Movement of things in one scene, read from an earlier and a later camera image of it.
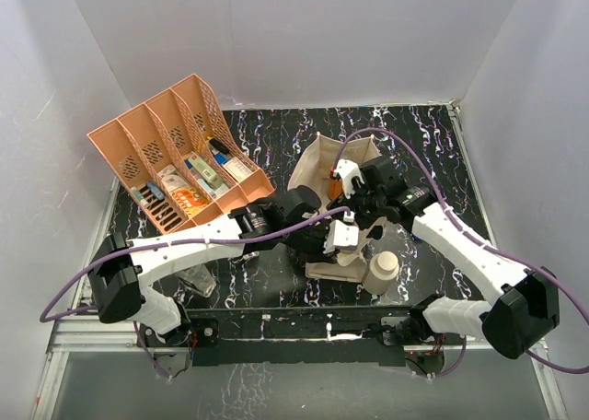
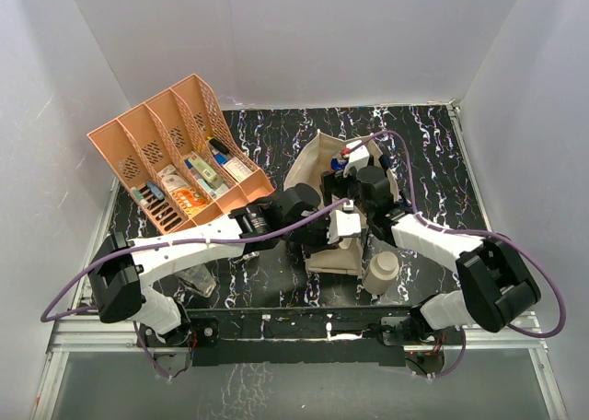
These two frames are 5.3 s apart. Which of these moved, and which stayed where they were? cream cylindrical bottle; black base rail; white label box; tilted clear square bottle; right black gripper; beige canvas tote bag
Moved: beige canvas tote bag; right black gripper
Stayed: tilted clear square bottle; white label box; cream cylindrical bottle; black base rail
